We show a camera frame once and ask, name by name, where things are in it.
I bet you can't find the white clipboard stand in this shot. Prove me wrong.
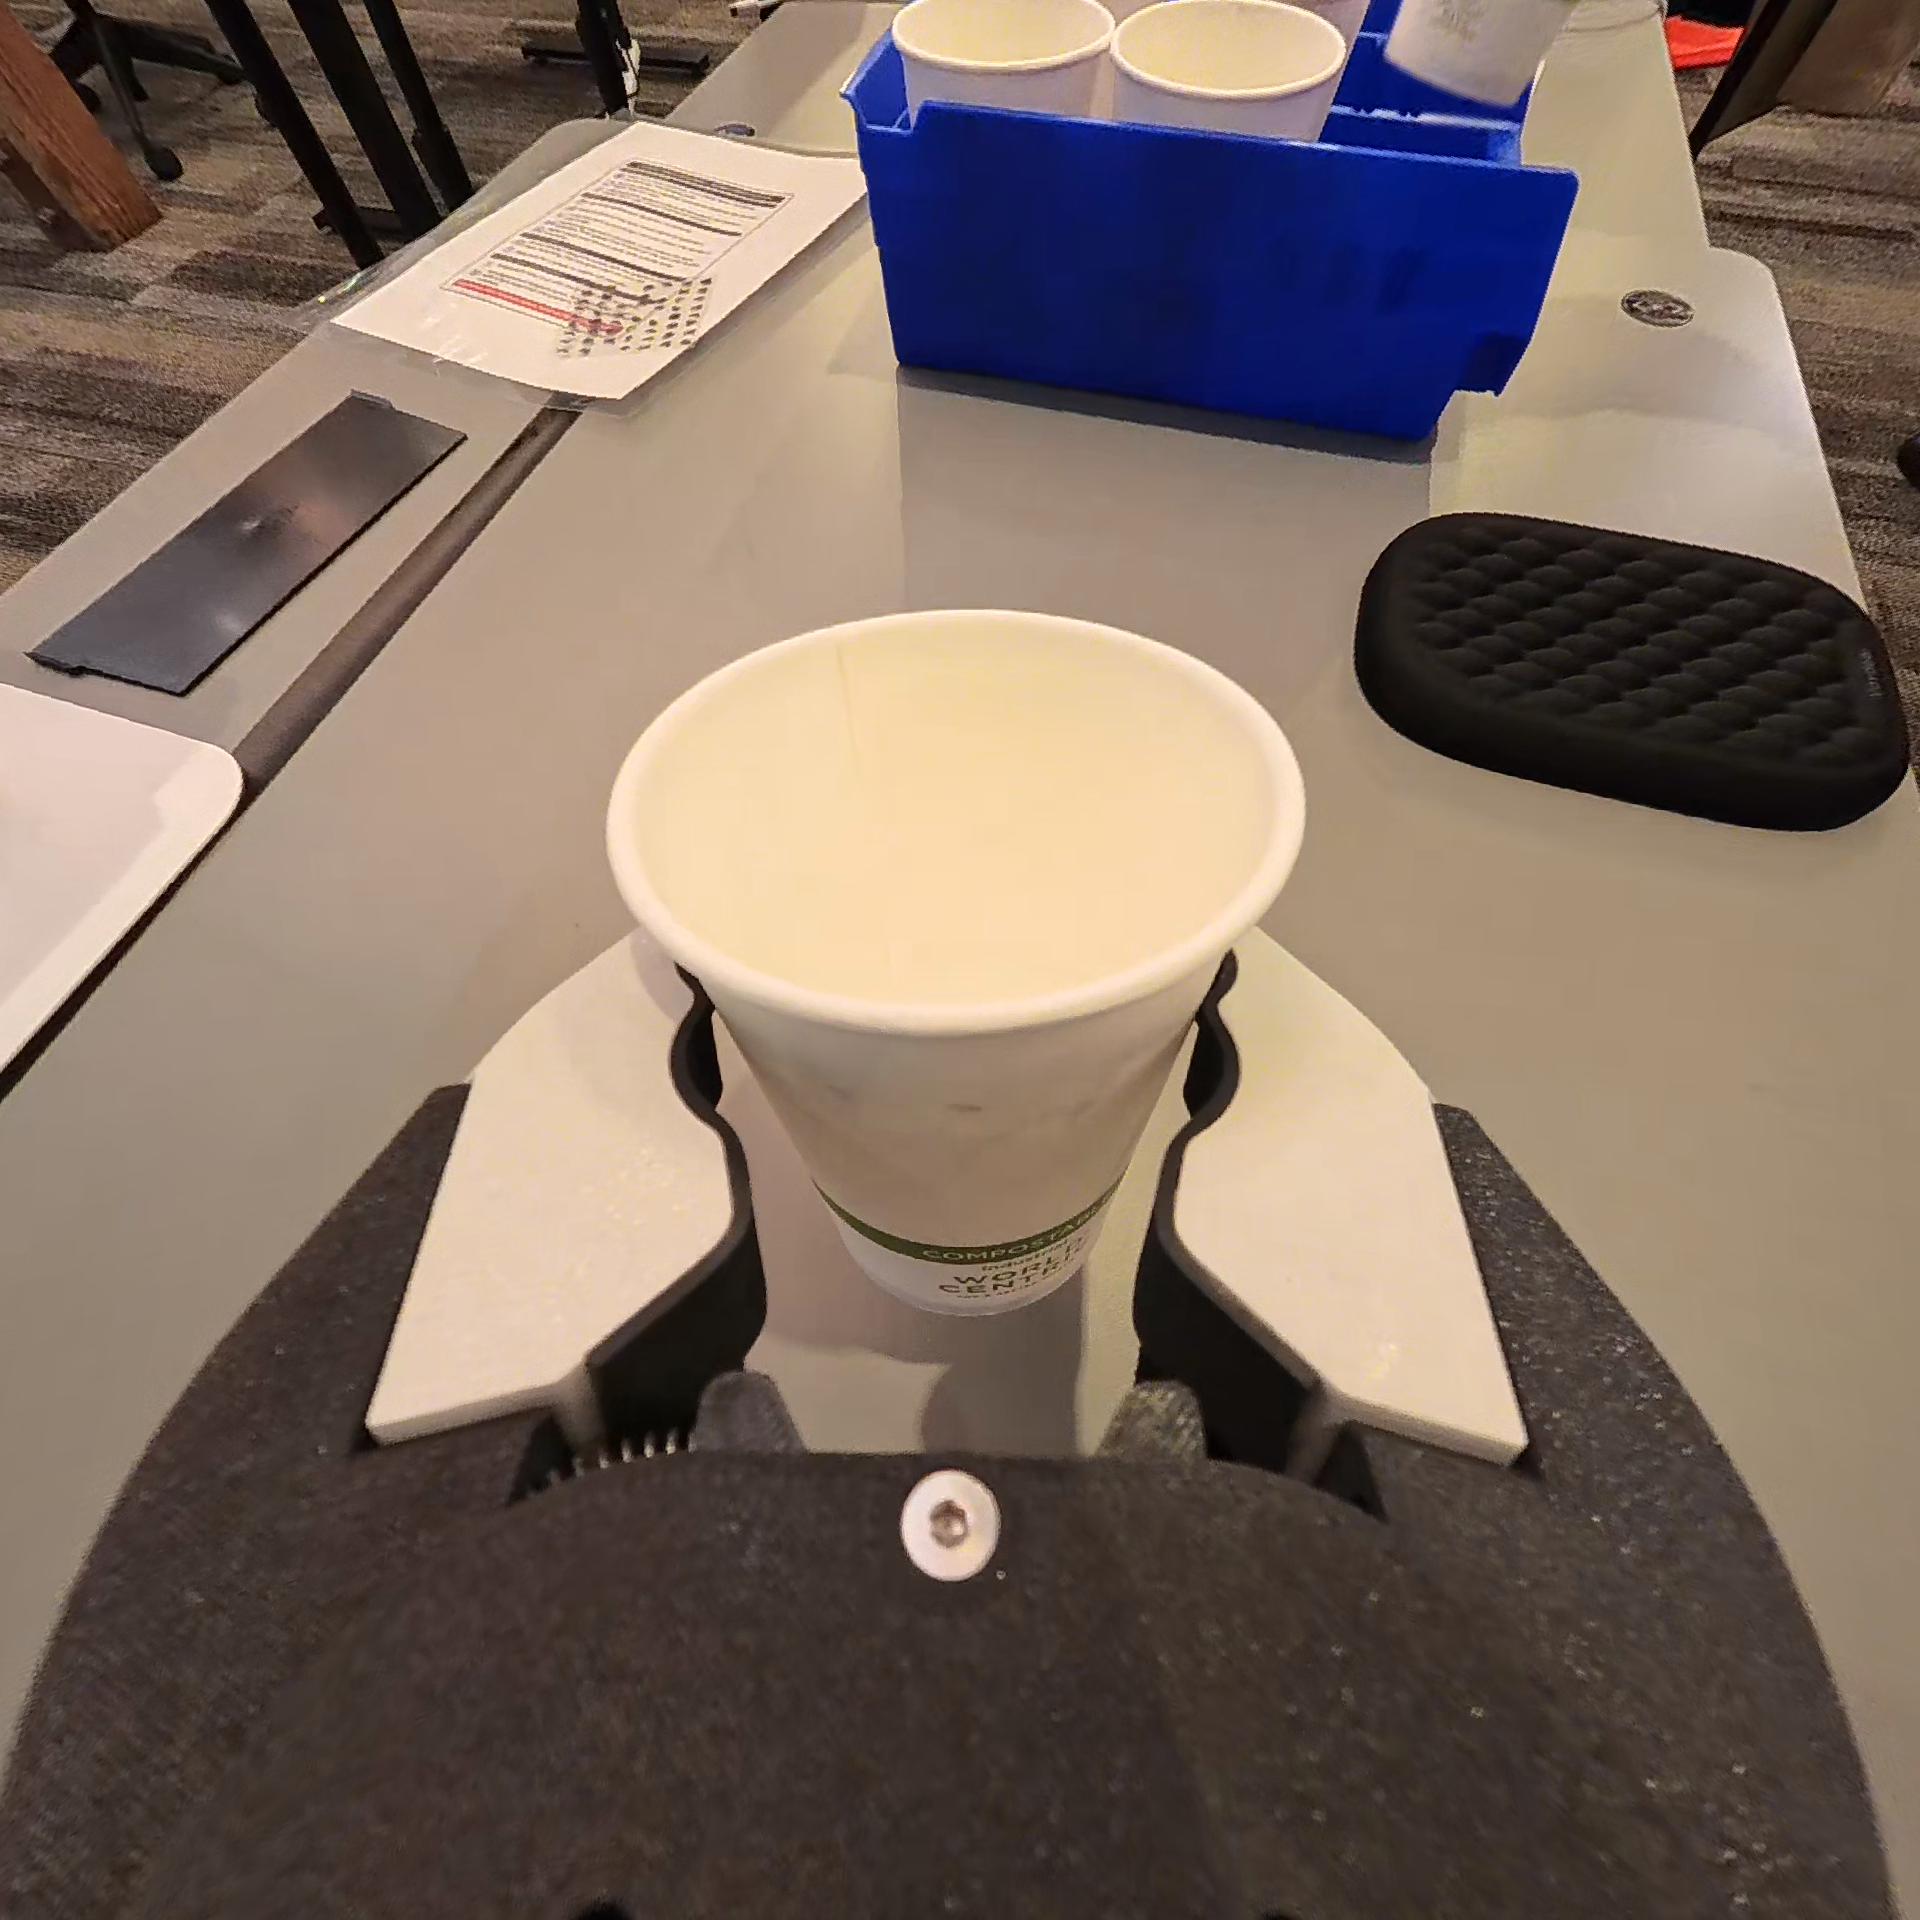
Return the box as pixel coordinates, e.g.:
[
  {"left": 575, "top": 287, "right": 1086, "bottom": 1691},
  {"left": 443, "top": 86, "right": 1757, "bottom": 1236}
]
[{"left": 0, "top": 681, "right": 245, "bottom": 1074}]

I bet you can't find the black quilted armrest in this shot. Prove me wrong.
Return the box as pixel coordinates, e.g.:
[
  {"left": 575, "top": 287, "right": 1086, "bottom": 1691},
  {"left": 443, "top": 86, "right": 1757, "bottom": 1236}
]
[{"left": 1354, "top": 513, "right": 1913, "bottom": 834}]

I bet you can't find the black rectangular table inlay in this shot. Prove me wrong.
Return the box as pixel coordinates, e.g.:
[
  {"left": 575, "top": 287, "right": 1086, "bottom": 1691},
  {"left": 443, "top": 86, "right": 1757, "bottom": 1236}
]
[{"left": 28, "top": 391, "right": 470, "bottom": 698}]

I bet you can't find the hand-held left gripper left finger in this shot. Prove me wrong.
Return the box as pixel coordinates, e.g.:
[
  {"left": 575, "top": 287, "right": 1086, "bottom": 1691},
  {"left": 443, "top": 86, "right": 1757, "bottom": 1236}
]
[{"left": 363, "top": 931, "right": 769, "bottom": 1465}]

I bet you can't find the black office chair base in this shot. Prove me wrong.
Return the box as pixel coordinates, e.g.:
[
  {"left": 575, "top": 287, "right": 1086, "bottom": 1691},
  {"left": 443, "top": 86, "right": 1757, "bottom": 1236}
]
[{"left": 53, "top": 0, "right": 249, "bottom": 185}]

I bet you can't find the brown wooden post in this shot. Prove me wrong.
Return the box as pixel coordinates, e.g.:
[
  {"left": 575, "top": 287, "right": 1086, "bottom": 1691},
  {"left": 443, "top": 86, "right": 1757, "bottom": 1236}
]
[{"left": 0, "top": 0, "right": 164, "bottom": 255}]

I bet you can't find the narrow blue plastic bin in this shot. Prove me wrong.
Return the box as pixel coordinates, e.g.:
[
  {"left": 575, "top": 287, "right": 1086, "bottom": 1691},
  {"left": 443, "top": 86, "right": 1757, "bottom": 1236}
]
[{"left": 838, "top": 0, "right": 1581, "bottom": 443}]

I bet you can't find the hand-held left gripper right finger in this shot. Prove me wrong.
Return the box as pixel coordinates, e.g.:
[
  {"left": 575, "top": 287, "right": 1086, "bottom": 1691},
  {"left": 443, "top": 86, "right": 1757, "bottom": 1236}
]
[{"left": 1135, "top": 931, "right": 1532, "bottom": 1472}]

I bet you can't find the laminated paper sheet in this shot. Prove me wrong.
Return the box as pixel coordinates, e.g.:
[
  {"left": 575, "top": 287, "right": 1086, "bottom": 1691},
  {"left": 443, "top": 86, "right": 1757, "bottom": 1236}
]
[{"left": 330, "top": 120, "right": 874, "bottom": 408}]

